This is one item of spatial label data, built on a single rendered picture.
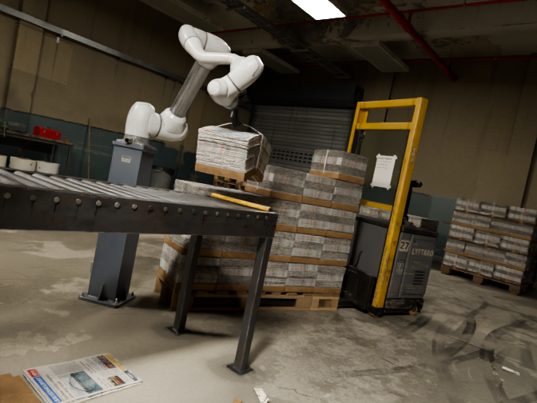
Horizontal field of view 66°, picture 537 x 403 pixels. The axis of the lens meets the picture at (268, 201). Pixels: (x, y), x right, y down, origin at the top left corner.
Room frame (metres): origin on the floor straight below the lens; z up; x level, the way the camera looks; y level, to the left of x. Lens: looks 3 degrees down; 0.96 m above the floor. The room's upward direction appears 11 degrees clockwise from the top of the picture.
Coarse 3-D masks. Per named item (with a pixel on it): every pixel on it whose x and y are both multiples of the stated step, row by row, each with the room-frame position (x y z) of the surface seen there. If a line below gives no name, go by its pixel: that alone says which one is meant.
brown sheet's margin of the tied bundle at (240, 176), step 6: (198, 168) 2.21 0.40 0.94; (204, 168) 2.20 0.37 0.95; (210, 168) 2.18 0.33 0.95; (216, 168) 2.17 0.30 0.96; (216, 174) 2.18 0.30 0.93; (222, 174) 2.17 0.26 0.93; (228, 174) 2.16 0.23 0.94; (234, 174) 2.15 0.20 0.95; (240, 174) 2.14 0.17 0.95; (246, 174) 2.16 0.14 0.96; (252, 174) 2.24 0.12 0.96; (240, 180) 2.14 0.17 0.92
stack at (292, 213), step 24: (192, 192) 2.63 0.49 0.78; (216, 192) 2.70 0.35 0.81; (240, 192) 2.89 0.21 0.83; (288, 216) 3.04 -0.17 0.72; (312, 216) 3.16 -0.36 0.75; (216, 240) 2.74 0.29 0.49; (240, 240) 2.84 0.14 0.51; (288, 240) 3.05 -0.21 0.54; (312, 240) 3.18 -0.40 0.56; (168, 264) 2.78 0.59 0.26; (216, 264) 2.77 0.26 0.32; (240, 264) 2.86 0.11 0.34; (288, 264) 3.09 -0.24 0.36; (312, 264) 3.23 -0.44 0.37; (168, 288) 2.73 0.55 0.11
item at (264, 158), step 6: (264, 144) 2.33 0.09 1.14; (264, 150) 2.35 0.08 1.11; (270, 150) 2.46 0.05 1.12; (264, 156) 2.37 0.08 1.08; (258, 162) 2.32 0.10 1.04; (264, 162) 2.40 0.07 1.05; (258, 168) 2.33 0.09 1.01; (264, 168) 2.43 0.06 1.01; (252, 180) 2.41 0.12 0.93; (258, 180) 2.39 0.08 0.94
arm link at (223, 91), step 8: (216, 80) 1.93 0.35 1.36; (224, 80) 1.97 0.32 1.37; (208, 88) 1.95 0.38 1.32; (216, 88) 1.93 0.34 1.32; (224, 88) 1.94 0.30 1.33; (232, 88) 1.96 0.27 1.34; (216, 96) 1.94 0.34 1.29; (224, 96) 1.96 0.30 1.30; (232, 96) 1.99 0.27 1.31; (224, 104) 2.02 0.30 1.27
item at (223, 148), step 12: (204, 132) 2.15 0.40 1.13; (216, 132) 2.13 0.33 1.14; (228, 132) 2.16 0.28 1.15; (240, 132) 2.21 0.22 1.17; (204, 144) 2.17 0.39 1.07; (216, 144) 2.15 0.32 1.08; (228, 144) 2.12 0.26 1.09; (240, 144) 2.10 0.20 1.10; (252, 144) 2.14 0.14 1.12; (204, 156) 2.19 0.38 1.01; (216, 156) 2.17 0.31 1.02; (228, 156) 2.14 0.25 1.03; (240, 156) 2.12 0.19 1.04; (252, 156) 2.19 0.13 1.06; (228, 168) 2.15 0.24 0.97; (240, 168) 2.14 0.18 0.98; (252, 168) 2.23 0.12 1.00
